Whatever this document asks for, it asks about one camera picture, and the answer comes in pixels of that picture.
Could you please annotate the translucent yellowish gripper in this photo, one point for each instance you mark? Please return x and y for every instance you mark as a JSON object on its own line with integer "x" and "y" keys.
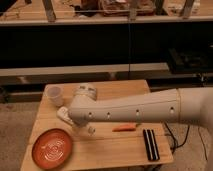
{"x": 80, "y": 129}

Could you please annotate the white plastic bottle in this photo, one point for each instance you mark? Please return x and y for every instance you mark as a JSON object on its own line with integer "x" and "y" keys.
{"x": 63, "y": 114}

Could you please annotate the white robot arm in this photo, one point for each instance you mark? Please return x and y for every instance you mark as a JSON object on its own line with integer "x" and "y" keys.
{"x": 183, "y": 105}

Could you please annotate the orange ceramic bowl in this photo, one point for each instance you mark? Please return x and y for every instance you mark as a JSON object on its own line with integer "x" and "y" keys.
{"x": 52, "y": 148}

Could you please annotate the wooden table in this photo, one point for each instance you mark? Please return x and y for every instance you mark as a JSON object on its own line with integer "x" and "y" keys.
{"x": 105, "y": 150}

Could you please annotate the translucent plastic cup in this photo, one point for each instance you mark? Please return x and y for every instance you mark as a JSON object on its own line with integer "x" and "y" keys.
{"x": 54, "y": 94}

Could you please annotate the orange carrot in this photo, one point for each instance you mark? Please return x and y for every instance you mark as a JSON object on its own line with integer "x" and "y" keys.
{"x": 126, "y": 127}

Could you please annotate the black and white striped block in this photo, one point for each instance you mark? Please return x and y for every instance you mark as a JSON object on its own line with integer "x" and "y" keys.
{"x": 151, "y": 145}

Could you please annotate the grey metal bench rail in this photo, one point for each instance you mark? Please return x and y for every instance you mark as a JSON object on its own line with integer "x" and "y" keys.
{"x": 21, "y": 75}

